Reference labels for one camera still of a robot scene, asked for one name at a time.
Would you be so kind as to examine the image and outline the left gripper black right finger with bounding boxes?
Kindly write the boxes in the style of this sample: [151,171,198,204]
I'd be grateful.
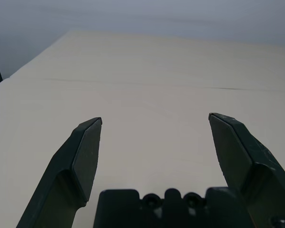
[208,112,285,228]

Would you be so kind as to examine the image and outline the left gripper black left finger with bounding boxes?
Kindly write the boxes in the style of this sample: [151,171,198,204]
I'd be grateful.
[16,117,103,228]

